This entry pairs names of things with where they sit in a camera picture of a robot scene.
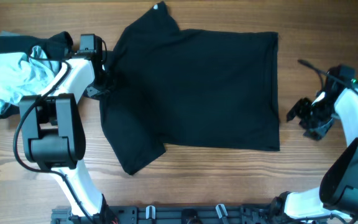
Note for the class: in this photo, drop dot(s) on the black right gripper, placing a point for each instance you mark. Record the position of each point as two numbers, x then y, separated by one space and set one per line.
322 129

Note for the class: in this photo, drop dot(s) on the black t-shirt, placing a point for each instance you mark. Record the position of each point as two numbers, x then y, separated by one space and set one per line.
189 87

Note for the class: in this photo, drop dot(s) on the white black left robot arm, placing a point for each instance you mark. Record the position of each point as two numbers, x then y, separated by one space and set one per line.
54 138

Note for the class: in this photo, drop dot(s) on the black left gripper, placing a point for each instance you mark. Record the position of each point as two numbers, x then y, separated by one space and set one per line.
94 91

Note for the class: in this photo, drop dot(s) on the crumpled light grey garment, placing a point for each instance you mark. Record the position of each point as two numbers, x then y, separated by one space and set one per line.
22 74

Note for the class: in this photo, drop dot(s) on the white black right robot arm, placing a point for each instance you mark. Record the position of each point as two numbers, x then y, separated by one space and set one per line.
337 196

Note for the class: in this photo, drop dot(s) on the folded black garment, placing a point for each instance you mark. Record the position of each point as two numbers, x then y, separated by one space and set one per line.
56 47

